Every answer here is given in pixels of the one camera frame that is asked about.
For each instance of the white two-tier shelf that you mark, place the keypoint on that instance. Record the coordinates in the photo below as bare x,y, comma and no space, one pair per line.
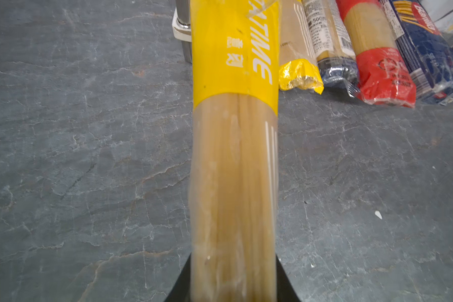
181,25

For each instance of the red spaghetti bag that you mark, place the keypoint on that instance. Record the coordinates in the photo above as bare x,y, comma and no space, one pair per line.
383,75

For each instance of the dark blue Barilla pasta box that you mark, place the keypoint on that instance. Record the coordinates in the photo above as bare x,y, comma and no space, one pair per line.
427,55

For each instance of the clear spaghetti bag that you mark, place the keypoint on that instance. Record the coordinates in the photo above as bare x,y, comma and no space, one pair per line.
332,46

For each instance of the yellow Pastatime spaghetti bag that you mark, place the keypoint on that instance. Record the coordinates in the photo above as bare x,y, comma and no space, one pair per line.
298,66

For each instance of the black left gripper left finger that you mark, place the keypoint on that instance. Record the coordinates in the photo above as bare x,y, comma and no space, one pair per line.
181,289

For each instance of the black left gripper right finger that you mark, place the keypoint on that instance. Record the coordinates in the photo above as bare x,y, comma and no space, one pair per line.
285,290

